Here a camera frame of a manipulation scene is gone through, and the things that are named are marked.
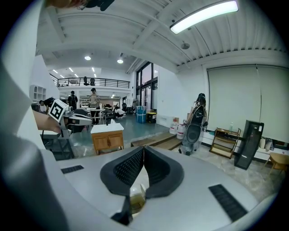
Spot person's left forearm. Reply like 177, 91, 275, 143
33, 110, 62, 134

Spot blue barrel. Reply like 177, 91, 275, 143
136, 106, 147, 124

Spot black and grey standing machine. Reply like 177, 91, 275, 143
179, 92, 208, 156

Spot white roller blind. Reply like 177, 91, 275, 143
206, 64, 289, 143

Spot black glass door cabinet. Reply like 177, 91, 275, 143
234, 120, 265, 170

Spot wooden vanity cabinet white sink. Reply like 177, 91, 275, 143
90, 123, 125, 156

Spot black mezzanine railing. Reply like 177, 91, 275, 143
49, 76, 131, 88

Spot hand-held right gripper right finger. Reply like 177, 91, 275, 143
135, 146, 259, 226

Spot long ceiling light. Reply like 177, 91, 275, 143
169, 0, 239, 34

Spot black bin yellow lid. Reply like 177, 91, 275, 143
146, 111, 158, 124

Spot wooden shelf rack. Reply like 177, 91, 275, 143
209, 127, 242, 160

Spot clear water jug red label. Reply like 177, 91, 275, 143
176, 124, 186, 140
169, 119, 179, 135

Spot wooden platform steps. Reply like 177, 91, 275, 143
131, 132, 182, 151

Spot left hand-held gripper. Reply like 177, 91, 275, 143
47, 99, 93, 138

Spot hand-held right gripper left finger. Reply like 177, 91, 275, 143
58, 146, 145, 218

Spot small wooden table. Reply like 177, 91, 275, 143
264, 152, 289, 176

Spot black framed glass doors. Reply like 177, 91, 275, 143
135, 60, 158, 111

